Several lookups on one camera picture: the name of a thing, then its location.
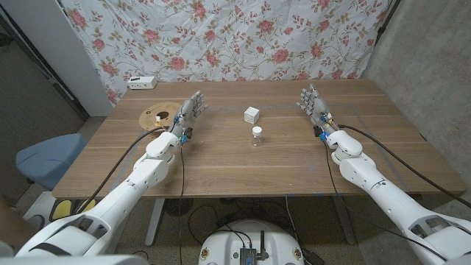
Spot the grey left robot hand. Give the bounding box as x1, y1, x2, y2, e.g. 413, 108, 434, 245
169, 90, 208, 139

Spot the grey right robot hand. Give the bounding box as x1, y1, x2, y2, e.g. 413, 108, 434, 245
296, 83, 338, 137

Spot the clear medicine bottle white cap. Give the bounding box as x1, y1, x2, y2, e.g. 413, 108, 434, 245
251, 126, 263, 147

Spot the person's bare forearm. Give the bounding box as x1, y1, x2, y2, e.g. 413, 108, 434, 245
0, 198, 29, 255

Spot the cardboard filament reel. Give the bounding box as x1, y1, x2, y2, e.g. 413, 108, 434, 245
138, 102, 182, 141

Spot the white cube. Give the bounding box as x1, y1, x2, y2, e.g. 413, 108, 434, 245
244, 106, 261, 125

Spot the white power strip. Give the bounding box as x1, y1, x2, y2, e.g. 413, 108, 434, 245
127, 76, 158, 91

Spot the floral backdrop cloth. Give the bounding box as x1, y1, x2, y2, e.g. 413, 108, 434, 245
58, 0, 393, 107

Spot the black round floor base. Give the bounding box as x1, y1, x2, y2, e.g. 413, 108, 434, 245
163, 198, 195, 217

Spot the white table leg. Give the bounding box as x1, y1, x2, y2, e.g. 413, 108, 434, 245
144, 198, 166, 247

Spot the black backdrop pole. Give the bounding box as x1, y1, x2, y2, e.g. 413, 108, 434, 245
374, 0, 402, 36

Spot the grey table leg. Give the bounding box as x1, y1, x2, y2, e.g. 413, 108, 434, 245
333, 195, 357, 245

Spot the white robot torso base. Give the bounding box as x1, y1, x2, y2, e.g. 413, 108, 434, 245
198, 219, 305, 265

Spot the blue stool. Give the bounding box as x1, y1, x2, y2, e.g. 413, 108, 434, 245
15, 132, 88, 191

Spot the white cabinet panel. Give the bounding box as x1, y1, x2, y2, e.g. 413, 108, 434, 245
0, 0, 114, 118

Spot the black power brick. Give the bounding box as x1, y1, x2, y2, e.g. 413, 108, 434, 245
301, 249, 325, 265

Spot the grey electronics module with antenna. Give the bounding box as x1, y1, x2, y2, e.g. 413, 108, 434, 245
239, 230, 269, 265

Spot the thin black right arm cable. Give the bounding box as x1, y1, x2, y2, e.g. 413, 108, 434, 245
323, 141, 448, 262

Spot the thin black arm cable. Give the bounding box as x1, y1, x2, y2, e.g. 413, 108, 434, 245
177, 141, 185, 265
323, 141, 448, 262

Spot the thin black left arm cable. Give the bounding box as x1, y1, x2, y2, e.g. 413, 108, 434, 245
177, 141, 185, 265

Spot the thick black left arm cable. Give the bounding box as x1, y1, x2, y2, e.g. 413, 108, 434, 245
73, 126, 166, 216

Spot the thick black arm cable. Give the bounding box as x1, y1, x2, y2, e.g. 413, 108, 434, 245
73, 126, 166, 216
337, 124, 471, 209

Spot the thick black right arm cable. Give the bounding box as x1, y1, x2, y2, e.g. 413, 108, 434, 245
337, 124, 471, 209

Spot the grey floor cable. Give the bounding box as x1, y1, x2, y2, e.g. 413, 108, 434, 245
285, 197, 308, 258

